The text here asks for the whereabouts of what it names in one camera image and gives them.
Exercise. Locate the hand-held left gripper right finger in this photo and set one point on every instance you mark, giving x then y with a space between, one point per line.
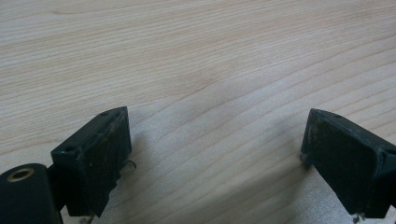
348 158

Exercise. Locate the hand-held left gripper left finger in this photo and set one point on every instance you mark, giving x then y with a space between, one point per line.
93 155

